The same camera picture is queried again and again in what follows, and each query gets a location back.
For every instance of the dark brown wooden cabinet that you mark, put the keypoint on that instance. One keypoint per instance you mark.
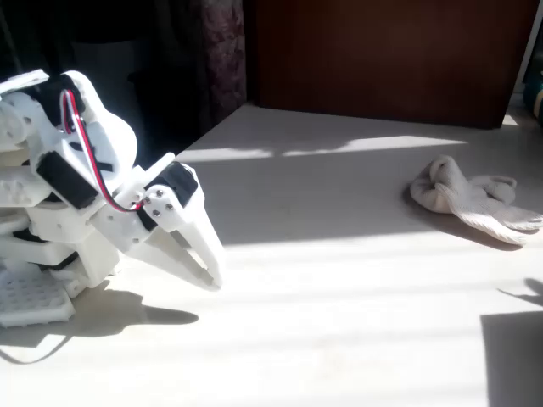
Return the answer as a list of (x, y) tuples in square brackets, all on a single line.
[(382, 55)]

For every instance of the dark patterned curtain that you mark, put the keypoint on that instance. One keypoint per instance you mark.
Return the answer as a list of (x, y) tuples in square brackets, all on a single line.
[(222, 51)]

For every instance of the white door frame strip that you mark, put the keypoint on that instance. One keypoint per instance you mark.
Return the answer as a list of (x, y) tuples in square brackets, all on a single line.
[(530, 34)]

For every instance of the white perforated arm base plate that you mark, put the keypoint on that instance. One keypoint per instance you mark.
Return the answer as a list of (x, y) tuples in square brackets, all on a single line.
[(29, 301)]

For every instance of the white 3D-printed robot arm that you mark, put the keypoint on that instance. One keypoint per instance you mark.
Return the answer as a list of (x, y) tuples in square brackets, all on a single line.
[(106, 140)]

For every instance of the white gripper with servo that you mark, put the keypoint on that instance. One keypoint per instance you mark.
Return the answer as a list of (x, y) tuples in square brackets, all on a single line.
[(163, 210)]

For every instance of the cream knitted work glove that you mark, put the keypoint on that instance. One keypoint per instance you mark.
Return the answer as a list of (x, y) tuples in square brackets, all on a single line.
[(466, 203)]

